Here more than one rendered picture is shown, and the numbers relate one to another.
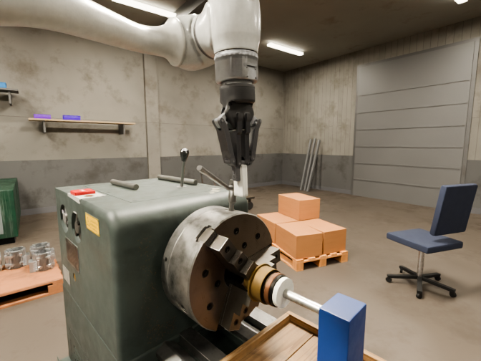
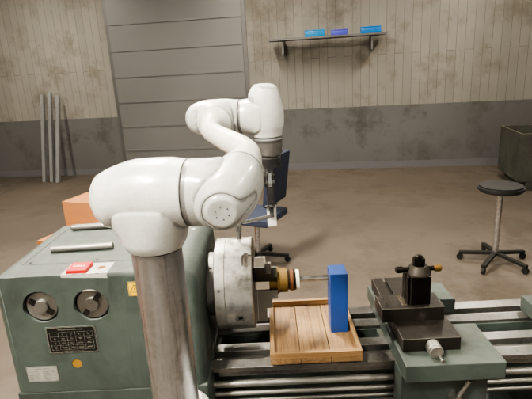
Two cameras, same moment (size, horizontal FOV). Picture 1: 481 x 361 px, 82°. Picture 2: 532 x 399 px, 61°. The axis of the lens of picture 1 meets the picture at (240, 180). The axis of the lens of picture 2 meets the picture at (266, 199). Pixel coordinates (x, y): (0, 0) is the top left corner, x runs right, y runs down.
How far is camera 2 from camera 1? 1.12 m
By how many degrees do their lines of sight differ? 44
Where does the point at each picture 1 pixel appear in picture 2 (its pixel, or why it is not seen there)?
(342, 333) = (344, 281)
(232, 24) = (278, 123)
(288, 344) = (288, 317)
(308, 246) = not seen: hidden behind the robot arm
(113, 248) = (193, 295)
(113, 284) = (194, 324)
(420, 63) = not seen: outside the picture
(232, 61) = (277, 145)
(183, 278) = (246, 295)
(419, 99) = (191, 36)
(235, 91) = (276, 161)
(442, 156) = not seen: hidden behind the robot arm
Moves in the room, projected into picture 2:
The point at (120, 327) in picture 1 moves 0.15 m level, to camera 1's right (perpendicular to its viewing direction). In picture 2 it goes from (201, 355) to (238, 335)
